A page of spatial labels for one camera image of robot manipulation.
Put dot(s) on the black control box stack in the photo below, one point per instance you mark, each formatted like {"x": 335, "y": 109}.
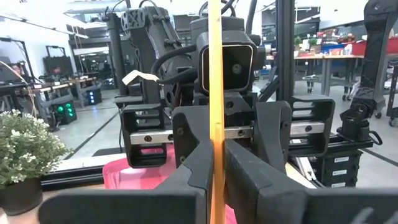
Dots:
{"x": 339, "y": 171}

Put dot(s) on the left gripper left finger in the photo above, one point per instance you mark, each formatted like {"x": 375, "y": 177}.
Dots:
{"x": 124, "y": 207}

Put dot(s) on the background wooden workbench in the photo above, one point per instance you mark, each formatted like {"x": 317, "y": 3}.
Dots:
{"x": 62, "y": 84}

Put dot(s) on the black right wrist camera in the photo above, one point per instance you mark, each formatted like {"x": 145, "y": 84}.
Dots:
{"x": 239, "y": 68}

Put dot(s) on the black box blue lights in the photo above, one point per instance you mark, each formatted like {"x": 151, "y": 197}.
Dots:
{"x": 94, "y": 97}

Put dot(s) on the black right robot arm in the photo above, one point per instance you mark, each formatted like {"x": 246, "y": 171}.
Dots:
{"x": 146, "y": 40}

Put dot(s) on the black aluminium table frame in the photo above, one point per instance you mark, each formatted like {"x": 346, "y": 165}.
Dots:
{"x": 284, "y": 46}

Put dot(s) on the red storage bin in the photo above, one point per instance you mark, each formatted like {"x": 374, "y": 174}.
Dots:
{"x": 360, "y": 48}

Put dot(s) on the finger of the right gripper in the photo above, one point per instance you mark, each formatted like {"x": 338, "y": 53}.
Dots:
{"x": 192, "y": 130}
{"x": 273, "y": 133}

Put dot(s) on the black jointed stand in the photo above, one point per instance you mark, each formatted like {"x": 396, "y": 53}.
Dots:
{"x": 377, "y": 46}

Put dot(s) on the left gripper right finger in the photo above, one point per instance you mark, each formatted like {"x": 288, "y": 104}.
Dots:
{"x": 280, "y": 205}

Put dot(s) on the background work table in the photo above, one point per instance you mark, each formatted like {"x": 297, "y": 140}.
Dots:
{"x": 326, "y": 57}

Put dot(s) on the green artificial potted plant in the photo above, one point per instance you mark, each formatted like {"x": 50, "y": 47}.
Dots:
{"x": 25, "y": 149}

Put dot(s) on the orange pencil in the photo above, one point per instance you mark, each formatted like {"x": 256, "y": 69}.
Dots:
{"x": 216, "y": 77}

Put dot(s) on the pink plastic container box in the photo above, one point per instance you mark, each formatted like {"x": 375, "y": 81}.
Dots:
{"x": 136, "y": 177}

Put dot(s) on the black box green lights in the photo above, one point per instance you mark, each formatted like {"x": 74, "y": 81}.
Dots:
{"x": 64, "y": 112}

